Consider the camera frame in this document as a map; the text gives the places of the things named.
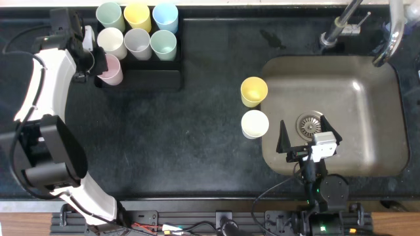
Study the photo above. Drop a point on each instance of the grey cup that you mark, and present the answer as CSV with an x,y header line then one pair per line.
x,y
138,43

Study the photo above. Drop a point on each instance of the mounting rail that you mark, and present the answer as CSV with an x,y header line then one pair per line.
x,y
197,219

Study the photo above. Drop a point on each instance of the yellow cup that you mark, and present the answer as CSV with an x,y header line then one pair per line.
x,y
253,91
138,16

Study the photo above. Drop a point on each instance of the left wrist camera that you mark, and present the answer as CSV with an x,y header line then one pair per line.
x,y
88,37

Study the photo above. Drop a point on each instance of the black tray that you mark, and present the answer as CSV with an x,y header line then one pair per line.
x,y
147,80

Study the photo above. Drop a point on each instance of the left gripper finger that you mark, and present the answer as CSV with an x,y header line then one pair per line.
x,y
100,61

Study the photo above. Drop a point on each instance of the pink cup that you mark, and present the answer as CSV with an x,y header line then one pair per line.
x,y
114,72

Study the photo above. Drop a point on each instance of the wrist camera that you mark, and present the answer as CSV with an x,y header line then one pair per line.
x,y
324,145
88,37

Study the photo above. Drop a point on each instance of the steel tap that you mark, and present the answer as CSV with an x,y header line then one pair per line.
x,y
338,24

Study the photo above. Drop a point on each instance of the white cup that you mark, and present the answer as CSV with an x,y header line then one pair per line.
x,y
112,42
254,124

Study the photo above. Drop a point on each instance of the green cup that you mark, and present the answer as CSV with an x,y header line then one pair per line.
x,y
110,15
163,45

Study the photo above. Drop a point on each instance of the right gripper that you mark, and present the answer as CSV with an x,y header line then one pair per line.
x,y
298,154

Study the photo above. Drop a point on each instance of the steel sink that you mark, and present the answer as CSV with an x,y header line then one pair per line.
x,y
361,98

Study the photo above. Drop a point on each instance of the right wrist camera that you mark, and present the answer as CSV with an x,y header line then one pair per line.
x,y
324,145

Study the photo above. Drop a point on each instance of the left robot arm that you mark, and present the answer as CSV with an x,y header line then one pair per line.
x,y
52,85

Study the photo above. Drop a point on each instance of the blue cup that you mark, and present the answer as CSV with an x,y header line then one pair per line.
x,y
165,17

